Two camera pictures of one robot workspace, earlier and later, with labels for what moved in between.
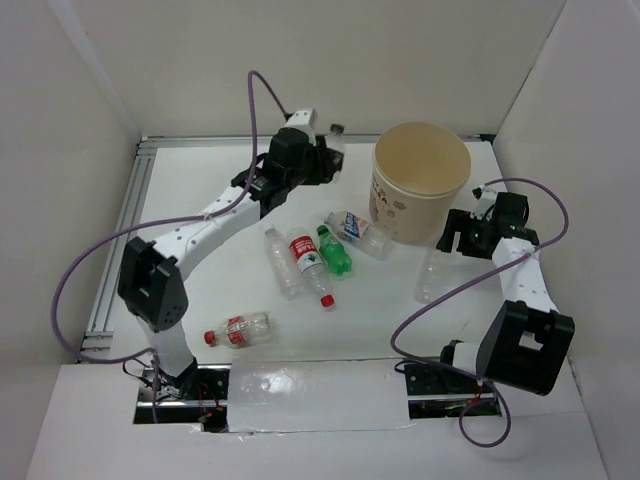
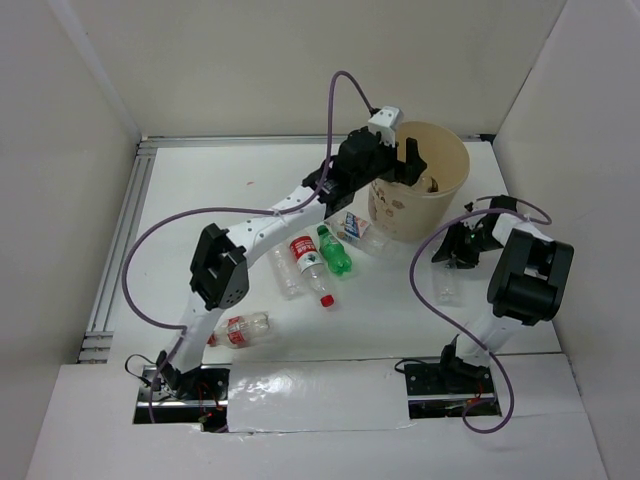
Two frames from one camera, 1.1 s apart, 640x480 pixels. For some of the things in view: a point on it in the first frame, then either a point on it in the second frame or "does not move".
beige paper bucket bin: (417, 174) does not move
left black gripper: (317, 154) → (413, 167)
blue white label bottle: (360, 233) does not move
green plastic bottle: (334, 253) does not move
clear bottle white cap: (284, 263) does not move
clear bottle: (429, 279) → (447, 285)
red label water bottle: (312, 267) does not move
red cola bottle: (240, 329) does not move
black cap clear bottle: (334, 151) → (434, 185)
